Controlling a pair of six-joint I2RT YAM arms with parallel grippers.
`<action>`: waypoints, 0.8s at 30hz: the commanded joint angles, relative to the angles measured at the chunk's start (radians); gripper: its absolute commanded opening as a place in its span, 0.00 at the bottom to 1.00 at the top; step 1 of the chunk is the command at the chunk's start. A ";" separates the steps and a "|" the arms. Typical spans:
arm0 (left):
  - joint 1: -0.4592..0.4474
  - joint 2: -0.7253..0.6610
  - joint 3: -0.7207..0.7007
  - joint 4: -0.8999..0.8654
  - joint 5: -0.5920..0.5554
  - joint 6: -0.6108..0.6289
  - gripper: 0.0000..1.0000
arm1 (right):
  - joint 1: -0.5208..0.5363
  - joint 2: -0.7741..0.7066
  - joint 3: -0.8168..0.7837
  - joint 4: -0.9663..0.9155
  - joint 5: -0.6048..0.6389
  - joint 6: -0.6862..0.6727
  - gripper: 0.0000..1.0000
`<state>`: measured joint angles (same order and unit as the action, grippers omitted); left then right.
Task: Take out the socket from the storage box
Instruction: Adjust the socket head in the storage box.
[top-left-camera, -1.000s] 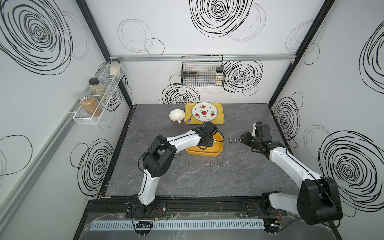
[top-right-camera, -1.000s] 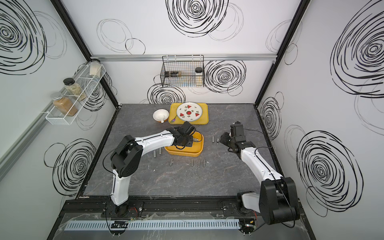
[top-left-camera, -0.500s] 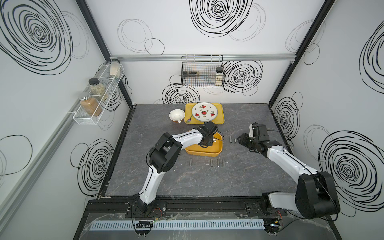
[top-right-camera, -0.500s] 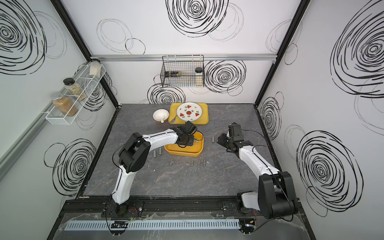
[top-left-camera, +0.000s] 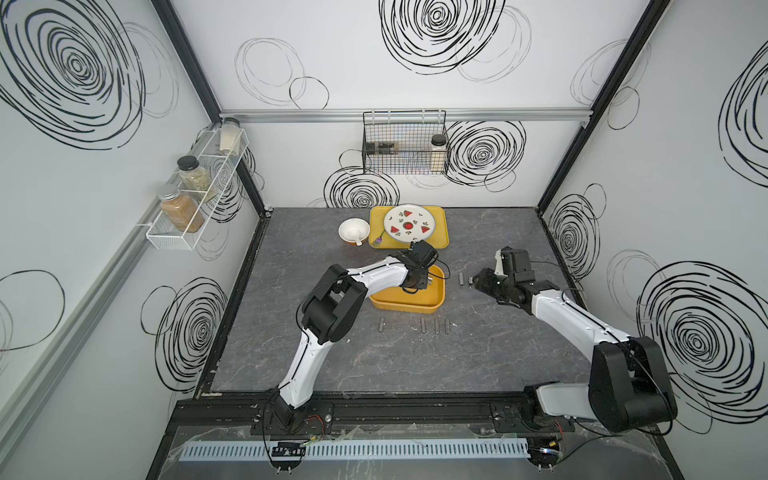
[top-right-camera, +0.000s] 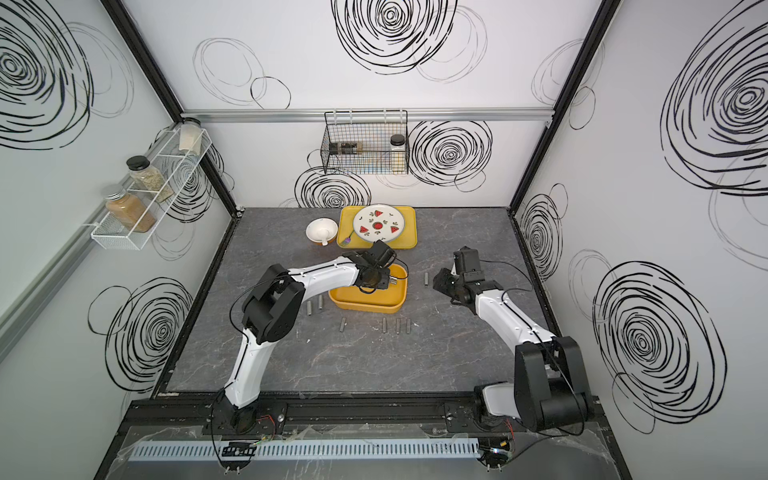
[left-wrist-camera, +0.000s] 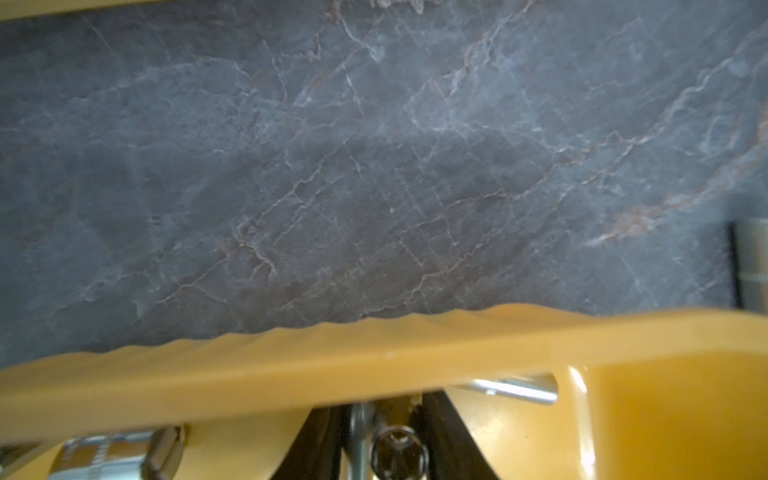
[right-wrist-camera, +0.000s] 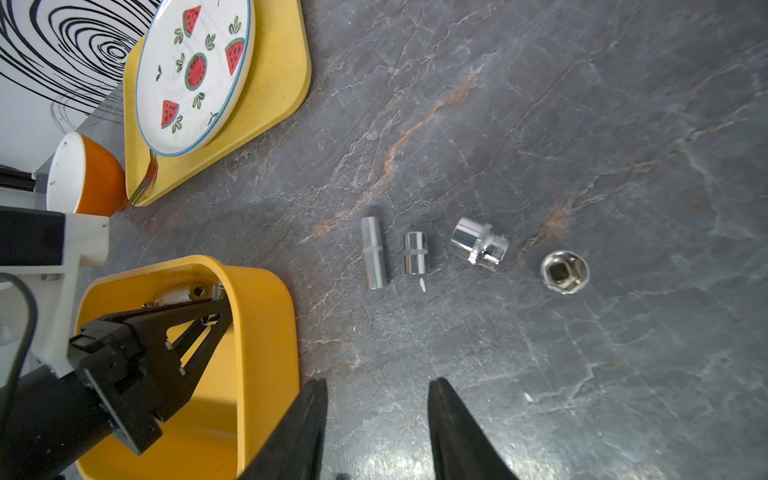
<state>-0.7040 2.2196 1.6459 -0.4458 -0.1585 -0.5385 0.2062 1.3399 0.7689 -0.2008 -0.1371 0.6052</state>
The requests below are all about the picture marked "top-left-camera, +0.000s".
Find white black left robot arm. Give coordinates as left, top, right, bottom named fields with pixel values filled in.
left=273, top=241, right=439, bottom=429

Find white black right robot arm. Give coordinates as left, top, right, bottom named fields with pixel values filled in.
left=472, top=247, right=678, bottom=433

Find yellow plastic storage box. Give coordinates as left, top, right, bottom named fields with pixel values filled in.
left=370, top=265, right=446, bottom=314

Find watermelon pattern ceramic plate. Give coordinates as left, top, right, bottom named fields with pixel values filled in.
left=383, top=204, right=436, bottom=243

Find yellow plastic tray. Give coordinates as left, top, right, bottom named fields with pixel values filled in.
left=369, top=206, right=449, bottom=249

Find orange white bowl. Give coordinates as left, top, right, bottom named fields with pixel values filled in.
left=338, top=218, right=370, bottom=246

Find white bottle in basket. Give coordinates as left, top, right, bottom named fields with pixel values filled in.
left=429, top=134, right=448, bottom=173

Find dark item in basket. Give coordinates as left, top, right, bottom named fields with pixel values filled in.
left=364, top=141, right=399, bottom=156

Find spice jar white contents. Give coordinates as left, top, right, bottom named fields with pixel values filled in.
left=219, top=117, right=241, bottom=154

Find spice jar black lid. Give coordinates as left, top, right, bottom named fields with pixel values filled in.
left=177, top=155, right=211, bottom=192

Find spice jar brown powder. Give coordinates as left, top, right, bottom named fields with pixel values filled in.
left=157, top=184, right=204, bottom=233

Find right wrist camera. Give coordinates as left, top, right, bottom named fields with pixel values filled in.
left=494, top=250, right=507, bottom=277

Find black wire wall basket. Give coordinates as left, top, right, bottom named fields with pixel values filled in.
left=362, top=119, right=447, bottom=175

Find white slotted cable duct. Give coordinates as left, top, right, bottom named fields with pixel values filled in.
left=179, top=438, right=530, bottom=462

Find aluminium wall rail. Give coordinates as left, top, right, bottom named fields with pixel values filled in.
left=219, top=107, right=593, bottom=123

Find clear acrylic wall shelf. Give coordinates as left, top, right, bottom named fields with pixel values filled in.
left=146, top=125, right=249, bottom=261

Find black corner frame post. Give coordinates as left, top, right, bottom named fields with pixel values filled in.
left=536, top=0, right=671, bottom=216

